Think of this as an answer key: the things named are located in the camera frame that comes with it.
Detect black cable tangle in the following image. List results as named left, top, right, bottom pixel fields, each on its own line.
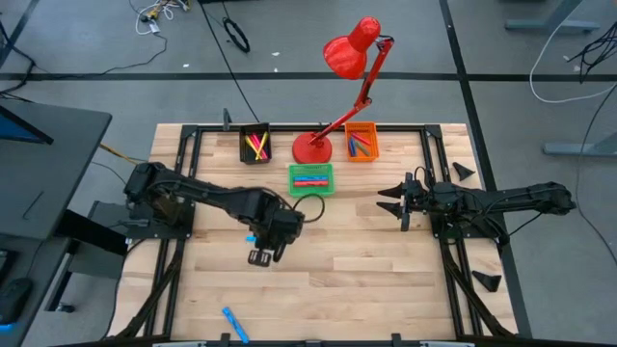
left=567, top=21, right=617, bottom=84

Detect black power cable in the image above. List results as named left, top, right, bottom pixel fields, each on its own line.
left=199, top=0, right=262, bottom=124

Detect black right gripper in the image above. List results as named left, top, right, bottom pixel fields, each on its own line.
left=375, top=172, right=433, bottom=233

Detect black plastic basket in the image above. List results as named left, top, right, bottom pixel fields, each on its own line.
left=238, top=121, right=273, bottom=166

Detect black computer mouse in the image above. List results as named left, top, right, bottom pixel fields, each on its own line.
left=0, top=278, right=35, bottom=325

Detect black metal table frame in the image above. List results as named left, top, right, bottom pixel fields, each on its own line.
left=108, top=122, right=520, bottom=341

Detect yellow floor cable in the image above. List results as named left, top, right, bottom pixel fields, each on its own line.
left=98, top=142, right=146, bottom=166

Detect grey desk foot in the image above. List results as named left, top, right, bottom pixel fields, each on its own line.
left=543, top=130, right=617, bottom=158
left=503, top=0, right=603, bottom=36

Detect orange plastic basket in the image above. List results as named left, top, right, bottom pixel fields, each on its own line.
left=343, top=120, right=381, bottom=164

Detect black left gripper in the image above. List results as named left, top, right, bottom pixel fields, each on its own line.
left=250, top=195, right=306, bottom=264

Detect white floor cable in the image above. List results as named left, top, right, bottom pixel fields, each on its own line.
left=528, top=0, right=617, bottom=105

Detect white cable bundle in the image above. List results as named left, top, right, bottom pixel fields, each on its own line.
left=126, top=0, right=192, bottom=37

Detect computer monitor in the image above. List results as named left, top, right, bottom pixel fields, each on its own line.
left=0, top=104, right=55, bottom=147

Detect coiled black cable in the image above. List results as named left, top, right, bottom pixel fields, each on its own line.
left=222, top=16, right=252, bottom=54

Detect red desk lamp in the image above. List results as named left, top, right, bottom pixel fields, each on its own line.
left=291, top=15, right=395, bottom=165

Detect black office desk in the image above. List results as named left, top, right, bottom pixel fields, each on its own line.
left=0, top=98, right=114, bottom=242

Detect green plastic basket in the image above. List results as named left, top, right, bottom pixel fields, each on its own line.
left=287, top=162, right=335, bottom=199

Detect black desk leg frame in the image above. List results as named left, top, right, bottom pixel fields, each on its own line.
left=45, top=206, right=129, bottom=314

